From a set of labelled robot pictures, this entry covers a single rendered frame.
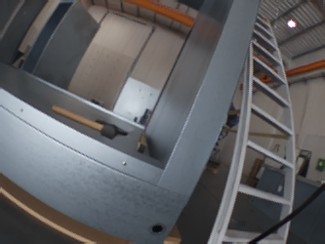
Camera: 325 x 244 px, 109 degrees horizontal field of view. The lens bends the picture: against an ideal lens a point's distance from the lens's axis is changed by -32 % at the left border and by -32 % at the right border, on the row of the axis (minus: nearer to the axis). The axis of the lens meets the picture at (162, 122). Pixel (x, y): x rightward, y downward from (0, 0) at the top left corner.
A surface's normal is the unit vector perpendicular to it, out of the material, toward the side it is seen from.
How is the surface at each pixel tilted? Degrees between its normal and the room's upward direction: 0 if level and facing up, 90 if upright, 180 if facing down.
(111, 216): 90
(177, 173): 90
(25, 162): 90
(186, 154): 90
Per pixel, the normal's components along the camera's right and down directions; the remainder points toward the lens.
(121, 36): 0.12, 0.02
